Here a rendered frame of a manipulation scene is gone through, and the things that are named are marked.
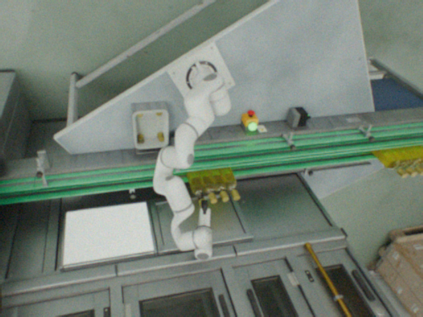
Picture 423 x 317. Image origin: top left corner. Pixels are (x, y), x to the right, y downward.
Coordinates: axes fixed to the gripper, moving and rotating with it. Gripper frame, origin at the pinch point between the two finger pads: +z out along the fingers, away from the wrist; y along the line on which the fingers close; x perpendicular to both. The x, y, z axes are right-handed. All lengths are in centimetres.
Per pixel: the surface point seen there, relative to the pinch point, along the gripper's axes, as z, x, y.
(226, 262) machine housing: -20.5, -11.9, -14.7
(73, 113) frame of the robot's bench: 49, 74, 15
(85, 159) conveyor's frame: 22, 62, 5
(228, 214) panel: 7.1, -13.7, -12.3
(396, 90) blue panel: 104, -128, 16
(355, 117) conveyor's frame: 63, -87, 17
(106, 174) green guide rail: 14, 50, 3
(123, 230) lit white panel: -7.3, 38.2, -13.0
